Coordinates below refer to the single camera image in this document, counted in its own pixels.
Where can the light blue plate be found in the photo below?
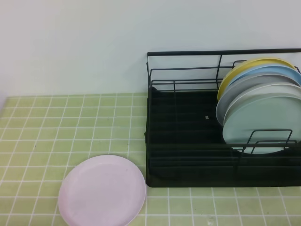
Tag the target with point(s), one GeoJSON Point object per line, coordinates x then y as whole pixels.
{"type": "Point", "coordinates": [269, 68]}

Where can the mint green plate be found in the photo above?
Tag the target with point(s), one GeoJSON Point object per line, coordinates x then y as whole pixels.
{"type": "Point", "coordinates": [274, 119]}

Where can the yellow plate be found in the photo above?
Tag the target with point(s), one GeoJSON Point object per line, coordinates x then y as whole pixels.
{"type": "Point", "coordinates": [247, 65]}

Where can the black wire dish rack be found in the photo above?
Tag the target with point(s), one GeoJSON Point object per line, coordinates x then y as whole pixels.
{"type": "Point", "coordinates": [184, 140]}

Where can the grey plate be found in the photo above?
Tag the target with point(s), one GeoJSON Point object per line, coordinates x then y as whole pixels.
{"type": "Point", "coordinates": [248, 82]}

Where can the white plate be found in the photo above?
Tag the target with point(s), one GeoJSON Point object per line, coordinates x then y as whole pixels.
{"type": "Point", "coordinates": [261, 90]}

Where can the pink round plate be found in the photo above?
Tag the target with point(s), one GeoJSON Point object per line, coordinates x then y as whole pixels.
{"type": "Point", "coordinates": [105, 190]}

